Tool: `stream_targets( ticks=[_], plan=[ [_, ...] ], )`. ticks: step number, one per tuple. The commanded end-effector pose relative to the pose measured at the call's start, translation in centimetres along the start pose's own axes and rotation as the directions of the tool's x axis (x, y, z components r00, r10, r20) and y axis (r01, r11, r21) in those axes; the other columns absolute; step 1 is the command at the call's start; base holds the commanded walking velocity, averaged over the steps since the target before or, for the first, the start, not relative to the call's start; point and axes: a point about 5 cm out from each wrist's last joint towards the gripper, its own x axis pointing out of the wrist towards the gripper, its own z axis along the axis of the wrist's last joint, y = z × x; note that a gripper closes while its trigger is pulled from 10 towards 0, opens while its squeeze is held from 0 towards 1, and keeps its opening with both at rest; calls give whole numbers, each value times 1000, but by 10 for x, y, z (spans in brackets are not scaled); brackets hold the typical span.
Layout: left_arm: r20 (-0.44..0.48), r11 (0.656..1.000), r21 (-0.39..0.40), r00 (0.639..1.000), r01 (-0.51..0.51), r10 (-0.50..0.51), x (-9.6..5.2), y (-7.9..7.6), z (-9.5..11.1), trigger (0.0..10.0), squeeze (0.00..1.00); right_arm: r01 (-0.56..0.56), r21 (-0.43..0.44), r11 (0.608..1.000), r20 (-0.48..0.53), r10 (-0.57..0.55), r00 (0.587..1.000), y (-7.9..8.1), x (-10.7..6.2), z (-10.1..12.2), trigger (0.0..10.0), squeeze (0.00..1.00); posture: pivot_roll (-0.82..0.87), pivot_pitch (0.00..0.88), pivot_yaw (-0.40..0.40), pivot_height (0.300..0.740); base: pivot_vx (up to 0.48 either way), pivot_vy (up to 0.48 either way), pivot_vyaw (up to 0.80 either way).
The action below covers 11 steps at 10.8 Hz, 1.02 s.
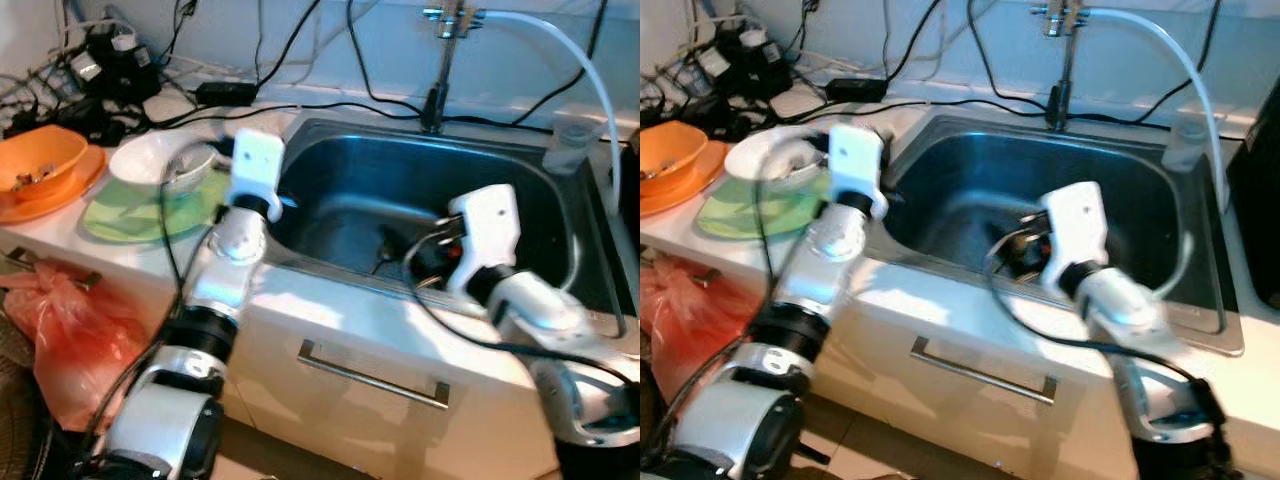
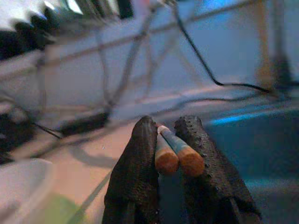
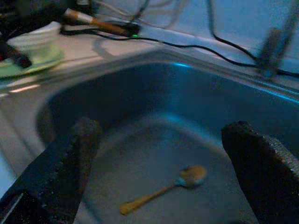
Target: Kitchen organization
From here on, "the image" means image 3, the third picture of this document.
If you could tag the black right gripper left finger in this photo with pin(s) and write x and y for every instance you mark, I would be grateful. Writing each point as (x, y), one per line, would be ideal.
(56, 177)

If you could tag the grey sink faucet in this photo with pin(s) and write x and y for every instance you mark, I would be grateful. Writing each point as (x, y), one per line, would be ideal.
(271, 51)

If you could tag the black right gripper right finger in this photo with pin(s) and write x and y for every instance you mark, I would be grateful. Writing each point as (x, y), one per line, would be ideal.
(264, 177)

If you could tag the stainless steel sink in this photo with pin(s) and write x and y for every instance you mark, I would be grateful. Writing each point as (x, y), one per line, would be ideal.
(163, 98)

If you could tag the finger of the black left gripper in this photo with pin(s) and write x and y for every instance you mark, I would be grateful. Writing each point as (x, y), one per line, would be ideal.
(18, 58)
(32, 16)

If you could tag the light green plate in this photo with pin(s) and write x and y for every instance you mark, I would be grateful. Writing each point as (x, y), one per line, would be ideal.
(46, 61)

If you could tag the white bowl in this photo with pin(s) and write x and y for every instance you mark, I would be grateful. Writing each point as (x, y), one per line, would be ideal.
(39, 39)

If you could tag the black power adapter box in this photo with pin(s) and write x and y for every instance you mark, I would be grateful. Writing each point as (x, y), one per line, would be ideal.
(135, 29)

